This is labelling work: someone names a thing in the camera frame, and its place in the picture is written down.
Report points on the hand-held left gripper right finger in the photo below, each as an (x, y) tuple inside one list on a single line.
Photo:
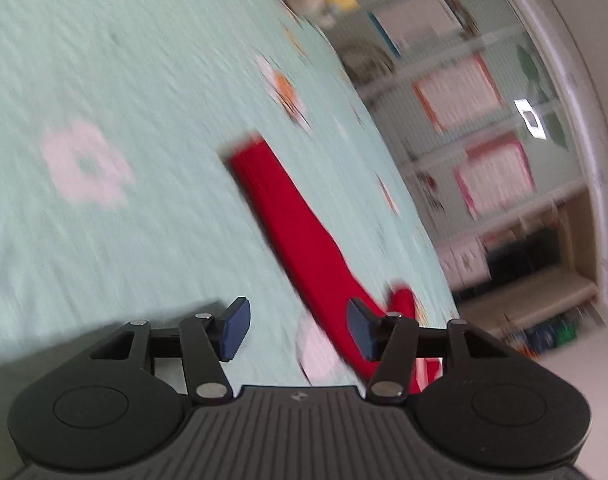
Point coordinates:
[(361, 330)]

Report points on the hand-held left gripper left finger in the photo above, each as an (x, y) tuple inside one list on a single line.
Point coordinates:
[(236, 330)]

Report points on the pile of coloured bags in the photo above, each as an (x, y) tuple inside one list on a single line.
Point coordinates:
[(554, 335)]

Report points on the white door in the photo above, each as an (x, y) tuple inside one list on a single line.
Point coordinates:
[(534, 300)]

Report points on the grey sliding-door wardrobe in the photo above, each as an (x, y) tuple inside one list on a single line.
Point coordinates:
[(549, 170)]

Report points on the blue-bordered wall poster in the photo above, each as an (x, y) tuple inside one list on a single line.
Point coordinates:
[(419, 22)]

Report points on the orange-bordered wall poster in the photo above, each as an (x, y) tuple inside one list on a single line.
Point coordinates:
[(461, 92)]

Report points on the white drawer cabinet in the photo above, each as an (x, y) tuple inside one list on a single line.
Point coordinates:
[(464, 260)]

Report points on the pink-bordered wall poster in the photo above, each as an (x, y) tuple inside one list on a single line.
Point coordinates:
[(494, 175)]

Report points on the red white-striped knit sweater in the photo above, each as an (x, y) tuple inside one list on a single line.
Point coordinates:
[(294, 230)]

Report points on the mint quilted bee-print bedspread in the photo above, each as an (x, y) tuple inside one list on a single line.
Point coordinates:
[(133, 240)]

